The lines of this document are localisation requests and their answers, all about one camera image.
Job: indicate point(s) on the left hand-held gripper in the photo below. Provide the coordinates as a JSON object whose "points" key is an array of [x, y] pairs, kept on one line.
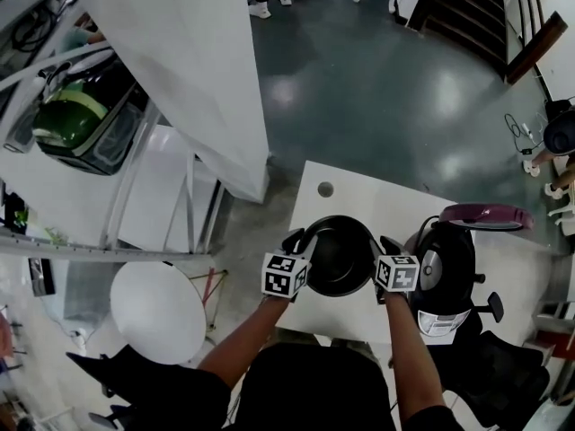
{"points": [[278, 276]]}

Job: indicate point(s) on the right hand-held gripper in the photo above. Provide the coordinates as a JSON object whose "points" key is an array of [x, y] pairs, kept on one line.
{"points": [[397, 274]]}

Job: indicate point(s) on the black pot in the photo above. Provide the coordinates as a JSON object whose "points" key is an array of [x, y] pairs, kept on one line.
{"points": [[341, 258]]}

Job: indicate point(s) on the black purple-lidded rice cooker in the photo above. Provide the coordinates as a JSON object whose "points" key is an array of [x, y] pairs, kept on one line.
{"points": [[453, 258]]}

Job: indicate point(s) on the person's left forearm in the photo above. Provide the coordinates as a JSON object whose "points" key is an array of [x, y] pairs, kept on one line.
{"points": [[247, 344]]}

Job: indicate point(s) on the person's right forearm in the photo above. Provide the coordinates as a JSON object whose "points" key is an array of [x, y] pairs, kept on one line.
{"points": [[411, 357]]}

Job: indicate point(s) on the red and yellow stand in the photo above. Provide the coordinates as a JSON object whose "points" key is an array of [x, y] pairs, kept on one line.
{"points": [[211, 285]]}

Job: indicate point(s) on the person's black shirt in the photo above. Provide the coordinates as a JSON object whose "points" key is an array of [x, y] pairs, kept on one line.
{"points": [[314, 389]]}

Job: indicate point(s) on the round white table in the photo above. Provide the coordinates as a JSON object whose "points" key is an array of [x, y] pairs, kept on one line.
{"points": [[157, 312]]}

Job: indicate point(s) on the black office chair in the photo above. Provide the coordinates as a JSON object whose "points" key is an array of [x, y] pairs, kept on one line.
{"points": [[503, 375]]}

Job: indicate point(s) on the white partition panel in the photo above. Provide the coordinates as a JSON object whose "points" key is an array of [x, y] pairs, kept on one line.
{"points": [[202, 61]]}

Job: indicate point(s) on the dark wooden staircase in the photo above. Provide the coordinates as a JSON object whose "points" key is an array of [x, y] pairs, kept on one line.
{"points": [[467, 11]]}

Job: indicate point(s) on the black bin with green bowl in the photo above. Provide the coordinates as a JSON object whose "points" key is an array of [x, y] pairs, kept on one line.
{"points": [[85, 124]]}

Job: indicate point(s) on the brown wooden beam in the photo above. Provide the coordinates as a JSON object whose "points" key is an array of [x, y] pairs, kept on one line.
{"points": [[536, 47]]}

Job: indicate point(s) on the grey metal rack frame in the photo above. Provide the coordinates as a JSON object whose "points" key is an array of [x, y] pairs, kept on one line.
{"points": [[135, 249]]}

